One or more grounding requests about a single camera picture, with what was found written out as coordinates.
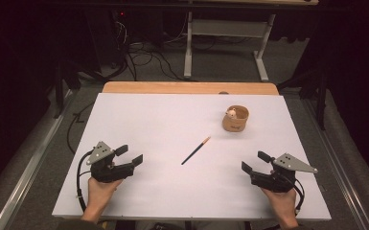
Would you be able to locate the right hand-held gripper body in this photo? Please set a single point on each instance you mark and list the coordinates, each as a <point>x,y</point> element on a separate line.
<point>276,180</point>

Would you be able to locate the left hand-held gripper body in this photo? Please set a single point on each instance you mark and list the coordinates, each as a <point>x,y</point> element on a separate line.
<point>108,171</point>

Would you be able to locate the tan pen holder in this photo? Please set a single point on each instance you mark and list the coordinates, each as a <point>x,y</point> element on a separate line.
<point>235,124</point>

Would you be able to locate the dark pencil with wooden tip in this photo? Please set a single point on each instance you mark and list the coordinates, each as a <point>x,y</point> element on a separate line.
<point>195,151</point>

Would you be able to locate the person's right hand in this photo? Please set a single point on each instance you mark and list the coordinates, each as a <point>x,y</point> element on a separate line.
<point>284,204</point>

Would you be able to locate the person's left hand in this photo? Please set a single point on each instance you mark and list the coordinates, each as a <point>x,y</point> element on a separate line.
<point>98,196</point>

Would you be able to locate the small pale toy figure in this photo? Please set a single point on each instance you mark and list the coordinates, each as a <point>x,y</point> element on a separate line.
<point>231,112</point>

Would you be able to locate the black metal stand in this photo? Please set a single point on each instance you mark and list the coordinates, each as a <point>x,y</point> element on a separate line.
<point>322,96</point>

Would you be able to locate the dark computer case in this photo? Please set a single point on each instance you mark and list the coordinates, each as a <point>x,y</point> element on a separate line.
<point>124,28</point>

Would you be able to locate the aluminium floor rail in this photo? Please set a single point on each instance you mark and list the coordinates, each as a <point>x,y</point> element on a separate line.
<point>338,159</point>
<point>28,166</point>

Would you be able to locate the white metal desk frame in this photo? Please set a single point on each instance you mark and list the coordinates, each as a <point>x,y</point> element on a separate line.
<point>226,28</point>

